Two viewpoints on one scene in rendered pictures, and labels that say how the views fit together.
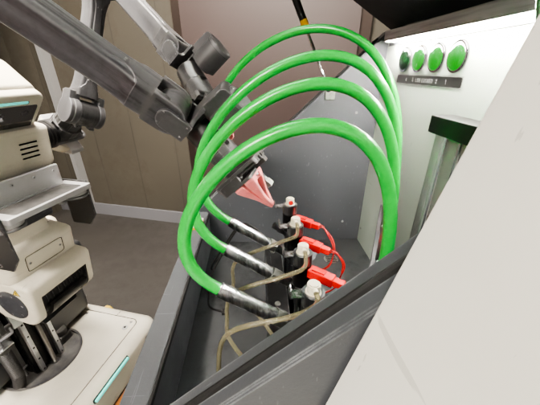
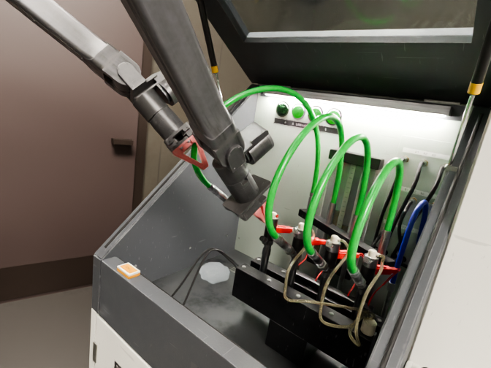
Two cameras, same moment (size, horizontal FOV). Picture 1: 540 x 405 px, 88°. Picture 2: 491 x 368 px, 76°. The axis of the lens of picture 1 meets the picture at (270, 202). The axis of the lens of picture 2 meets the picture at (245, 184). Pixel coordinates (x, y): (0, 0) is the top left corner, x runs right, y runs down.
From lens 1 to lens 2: 58 cm
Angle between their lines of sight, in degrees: 49
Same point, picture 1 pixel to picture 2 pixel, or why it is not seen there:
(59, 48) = (196, 86)
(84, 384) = not seen: outside the picture
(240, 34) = not seen: outside the picture
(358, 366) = (450, 259)
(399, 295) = (463, 222)
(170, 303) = (220, 341)
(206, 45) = not seen: hidden behind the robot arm
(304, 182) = (204, 204)
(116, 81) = (217, 120)
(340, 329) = (440, 248)
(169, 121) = (236, 155)
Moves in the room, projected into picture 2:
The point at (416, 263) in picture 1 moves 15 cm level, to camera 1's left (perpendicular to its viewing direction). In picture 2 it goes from (467, 208) to (452, 223)
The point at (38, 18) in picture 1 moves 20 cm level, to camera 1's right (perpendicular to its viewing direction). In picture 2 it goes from (199, 59) to (287, 84)
